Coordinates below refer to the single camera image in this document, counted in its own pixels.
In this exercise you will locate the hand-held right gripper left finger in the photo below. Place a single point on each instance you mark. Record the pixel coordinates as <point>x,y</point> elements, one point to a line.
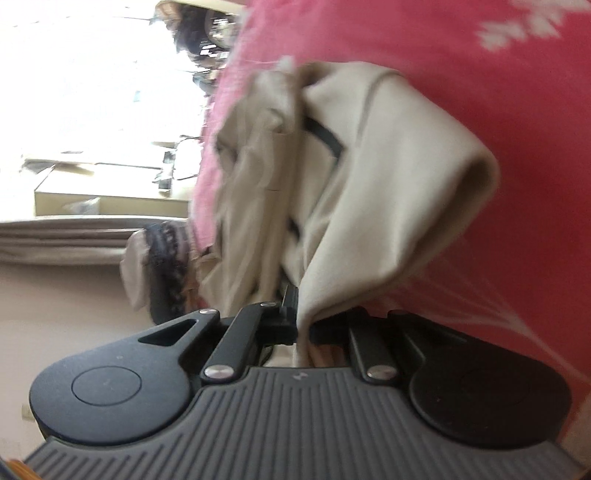
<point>286,323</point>

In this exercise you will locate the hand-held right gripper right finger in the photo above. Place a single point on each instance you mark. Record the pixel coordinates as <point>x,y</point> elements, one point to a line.
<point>374,350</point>

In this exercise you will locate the beige zip jacket black trim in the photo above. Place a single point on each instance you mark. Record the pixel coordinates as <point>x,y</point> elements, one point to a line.
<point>392,184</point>

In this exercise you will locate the stack of folded clothes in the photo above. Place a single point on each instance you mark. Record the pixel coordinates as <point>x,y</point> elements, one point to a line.
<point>161,267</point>

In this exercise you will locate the beige curtain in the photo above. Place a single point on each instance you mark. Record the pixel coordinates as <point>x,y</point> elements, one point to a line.
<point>60,240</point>

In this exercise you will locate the pink floral bedspread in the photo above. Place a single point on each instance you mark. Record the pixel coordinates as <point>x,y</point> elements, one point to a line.
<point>508,115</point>

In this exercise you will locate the glass balcony door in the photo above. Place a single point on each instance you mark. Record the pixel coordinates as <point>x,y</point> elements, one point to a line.
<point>92,92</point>

